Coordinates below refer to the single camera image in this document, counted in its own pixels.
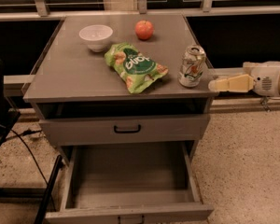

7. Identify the silver 7up can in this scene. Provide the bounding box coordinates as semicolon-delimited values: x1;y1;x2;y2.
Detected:
178;44;206;88

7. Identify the black cable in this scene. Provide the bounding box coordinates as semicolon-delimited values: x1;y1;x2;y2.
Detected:
3;127;58;212

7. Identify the white ceramic bowl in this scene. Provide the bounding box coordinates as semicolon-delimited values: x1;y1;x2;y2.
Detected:
79;24;113;52

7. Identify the black drawer handle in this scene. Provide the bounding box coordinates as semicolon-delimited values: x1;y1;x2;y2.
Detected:
113;124;141;134

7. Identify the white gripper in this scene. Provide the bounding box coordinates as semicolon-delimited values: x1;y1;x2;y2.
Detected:
208;61;280;97

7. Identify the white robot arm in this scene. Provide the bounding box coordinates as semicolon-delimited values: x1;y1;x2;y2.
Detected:
208;61;280;97

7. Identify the grey drawer cabinet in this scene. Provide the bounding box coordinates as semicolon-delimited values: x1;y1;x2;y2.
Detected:
24;15;214;158

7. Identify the red apple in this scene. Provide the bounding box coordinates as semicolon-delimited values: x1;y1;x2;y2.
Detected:
134;21;154;40

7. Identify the closed grey drawer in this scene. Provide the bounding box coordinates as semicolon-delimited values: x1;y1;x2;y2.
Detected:
39;114;210;147

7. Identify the open drawer metal handle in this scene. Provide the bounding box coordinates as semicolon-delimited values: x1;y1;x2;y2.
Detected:
118;215;145;224

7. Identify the green chip bag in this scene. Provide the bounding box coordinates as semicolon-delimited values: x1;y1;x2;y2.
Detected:
105;42;168;94

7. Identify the metal window railing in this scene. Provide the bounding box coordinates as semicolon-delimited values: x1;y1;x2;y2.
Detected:
0;0;280;22

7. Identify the open grey lower drawer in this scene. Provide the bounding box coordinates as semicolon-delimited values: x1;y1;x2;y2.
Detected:
45;142;213;224

